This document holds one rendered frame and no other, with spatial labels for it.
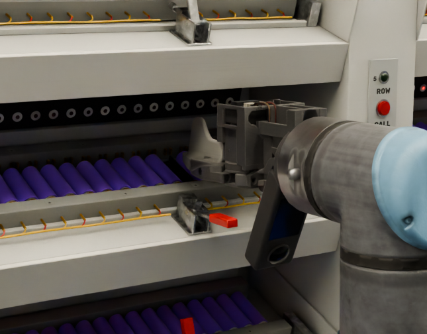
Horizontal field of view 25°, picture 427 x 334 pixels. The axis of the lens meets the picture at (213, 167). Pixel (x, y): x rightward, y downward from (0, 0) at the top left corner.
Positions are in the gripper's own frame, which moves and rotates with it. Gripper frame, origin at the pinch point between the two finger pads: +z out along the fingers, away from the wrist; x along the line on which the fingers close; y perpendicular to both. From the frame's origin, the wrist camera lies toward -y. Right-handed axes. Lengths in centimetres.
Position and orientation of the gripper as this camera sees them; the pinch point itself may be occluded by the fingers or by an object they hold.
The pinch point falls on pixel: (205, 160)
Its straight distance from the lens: 106.3
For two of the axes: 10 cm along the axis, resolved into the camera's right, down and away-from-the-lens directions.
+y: -0.2, -9.9, -1.6
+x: -8.6, 0.9, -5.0
